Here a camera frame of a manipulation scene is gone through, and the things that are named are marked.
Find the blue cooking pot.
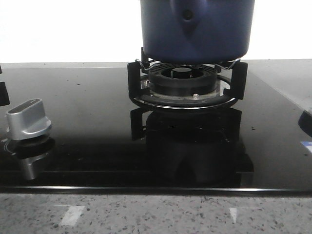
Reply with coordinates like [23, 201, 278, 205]
[140, 0, 255, 64]

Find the black pot support grate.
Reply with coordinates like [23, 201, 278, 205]
[127, 52, 248, 110]

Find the black gas burner head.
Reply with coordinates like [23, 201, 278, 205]
[148, 63, 217, 97]

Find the black glass stove top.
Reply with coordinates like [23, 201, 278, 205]
[0, 60, 312, 196]

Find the silver stove knob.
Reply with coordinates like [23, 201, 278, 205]
[6, 98, 52, 140]

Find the blue bowl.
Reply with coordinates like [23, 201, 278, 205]
[298, 111, 312, 137]

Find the blue label sticker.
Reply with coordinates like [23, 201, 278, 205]
[301, 141, 312, 153]

